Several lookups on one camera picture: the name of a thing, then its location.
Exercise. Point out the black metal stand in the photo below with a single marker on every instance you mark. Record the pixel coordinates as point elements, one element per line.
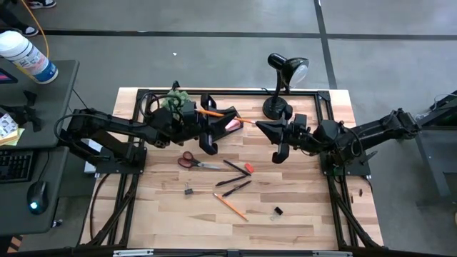
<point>432,153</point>

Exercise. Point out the black mesh desk organizer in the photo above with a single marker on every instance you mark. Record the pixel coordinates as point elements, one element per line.
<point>221,125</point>

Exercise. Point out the pink eraser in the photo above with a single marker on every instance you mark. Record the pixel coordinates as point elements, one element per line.
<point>232,125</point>

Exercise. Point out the black desk lamp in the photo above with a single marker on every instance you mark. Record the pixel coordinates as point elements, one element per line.
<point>275,107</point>

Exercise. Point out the person's leg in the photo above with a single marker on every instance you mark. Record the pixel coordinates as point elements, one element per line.
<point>9,16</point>

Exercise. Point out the red eraser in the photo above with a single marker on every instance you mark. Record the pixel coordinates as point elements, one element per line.
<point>249,168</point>

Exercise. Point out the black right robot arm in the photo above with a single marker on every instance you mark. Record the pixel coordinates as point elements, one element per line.
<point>375,130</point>

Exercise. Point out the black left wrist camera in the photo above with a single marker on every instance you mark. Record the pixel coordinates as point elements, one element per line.
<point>189,111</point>

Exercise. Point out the black screen device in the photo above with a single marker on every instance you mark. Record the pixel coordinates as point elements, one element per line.
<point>7,76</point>

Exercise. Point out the black pen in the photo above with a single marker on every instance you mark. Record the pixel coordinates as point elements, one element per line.
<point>235,167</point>
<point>230,180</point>
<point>236,188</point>

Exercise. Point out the black aluminium table frame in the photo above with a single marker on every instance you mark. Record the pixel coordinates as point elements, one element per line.
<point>232,92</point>

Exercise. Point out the person's shoe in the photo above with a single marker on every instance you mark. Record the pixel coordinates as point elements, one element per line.
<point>41,3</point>
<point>29,31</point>

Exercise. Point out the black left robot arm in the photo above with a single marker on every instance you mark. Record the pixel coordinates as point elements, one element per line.
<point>107,125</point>

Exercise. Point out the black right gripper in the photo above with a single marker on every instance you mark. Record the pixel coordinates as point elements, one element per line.
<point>298,137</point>

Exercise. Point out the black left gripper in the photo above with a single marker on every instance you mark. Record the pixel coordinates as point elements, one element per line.
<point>207,125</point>

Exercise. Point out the green plant in white pot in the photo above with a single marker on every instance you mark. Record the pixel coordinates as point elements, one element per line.
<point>175,97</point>

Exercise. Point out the black edge clamp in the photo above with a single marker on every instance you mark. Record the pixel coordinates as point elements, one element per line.
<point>175,85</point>

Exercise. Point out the yellow sticky note pad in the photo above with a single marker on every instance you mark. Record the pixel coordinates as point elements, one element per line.
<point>14,140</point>

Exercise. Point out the black keyboard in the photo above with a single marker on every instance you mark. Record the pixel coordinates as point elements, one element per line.
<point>16,166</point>

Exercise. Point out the white wipes canister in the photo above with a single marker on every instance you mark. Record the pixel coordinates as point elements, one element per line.
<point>25,53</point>

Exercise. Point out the dark grey side desk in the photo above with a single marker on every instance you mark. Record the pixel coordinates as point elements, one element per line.
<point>53,100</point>

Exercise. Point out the white patterned box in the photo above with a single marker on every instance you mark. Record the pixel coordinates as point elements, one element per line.
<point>7,125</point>

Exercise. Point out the orange pencil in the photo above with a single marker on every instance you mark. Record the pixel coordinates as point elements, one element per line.
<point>214,113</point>
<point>230,206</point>

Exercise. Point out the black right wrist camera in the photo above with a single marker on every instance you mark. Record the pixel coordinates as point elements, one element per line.
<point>300,119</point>

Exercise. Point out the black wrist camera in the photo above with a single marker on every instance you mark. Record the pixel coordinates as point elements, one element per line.
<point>189,111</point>
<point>300,119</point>

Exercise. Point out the black computer mouse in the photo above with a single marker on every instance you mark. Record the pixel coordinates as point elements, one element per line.
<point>37,194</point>

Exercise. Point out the black binder clip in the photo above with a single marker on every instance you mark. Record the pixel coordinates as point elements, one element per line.
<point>188,191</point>
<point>278,210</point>

